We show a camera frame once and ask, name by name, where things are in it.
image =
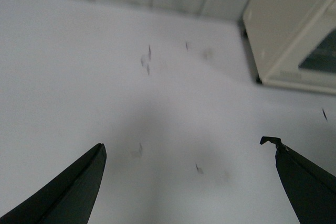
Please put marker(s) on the cream white toaster oven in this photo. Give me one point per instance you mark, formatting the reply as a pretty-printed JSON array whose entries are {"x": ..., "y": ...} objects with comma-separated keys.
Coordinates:
[{"x": 293, "y": 43}]

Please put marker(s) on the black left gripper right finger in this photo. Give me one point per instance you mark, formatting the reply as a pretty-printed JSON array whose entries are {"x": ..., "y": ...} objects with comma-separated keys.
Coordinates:
[{"x": 309, "y": 188}]

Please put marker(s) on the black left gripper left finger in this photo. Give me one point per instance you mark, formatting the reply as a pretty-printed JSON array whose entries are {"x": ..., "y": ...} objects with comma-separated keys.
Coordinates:
[{"x": 69, "y": 197}]

